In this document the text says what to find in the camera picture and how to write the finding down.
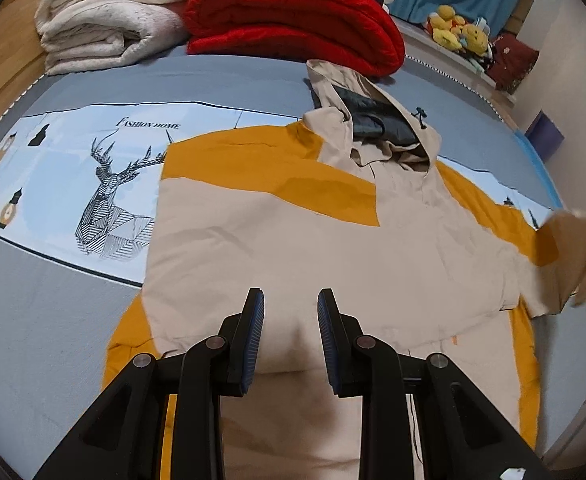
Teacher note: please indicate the purple box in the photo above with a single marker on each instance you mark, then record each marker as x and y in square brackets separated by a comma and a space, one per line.
[543, 132]

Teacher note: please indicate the folded red blanket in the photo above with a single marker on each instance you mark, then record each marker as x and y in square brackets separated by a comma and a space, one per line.
[298, 15]

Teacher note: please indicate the beige and yellow hooded jacket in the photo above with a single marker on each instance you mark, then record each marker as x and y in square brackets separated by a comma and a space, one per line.
[273, 240]

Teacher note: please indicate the yellow plush toy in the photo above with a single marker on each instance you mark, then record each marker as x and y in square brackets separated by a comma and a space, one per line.
[445, 22]
[474, 37]

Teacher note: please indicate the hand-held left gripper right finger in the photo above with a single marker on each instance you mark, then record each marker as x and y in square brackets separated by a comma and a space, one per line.
[328, 340]

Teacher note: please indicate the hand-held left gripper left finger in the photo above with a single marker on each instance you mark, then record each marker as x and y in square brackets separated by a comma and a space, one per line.
[254, 340]

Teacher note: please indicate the folded white fleece blanket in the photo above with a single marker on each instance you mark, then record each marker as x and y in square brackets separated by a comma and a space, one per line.
[98, 15]

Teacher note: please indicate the grey printed bed sheet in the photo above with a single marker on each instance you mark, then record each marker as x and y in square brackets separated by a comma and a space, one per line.
[48, 310]

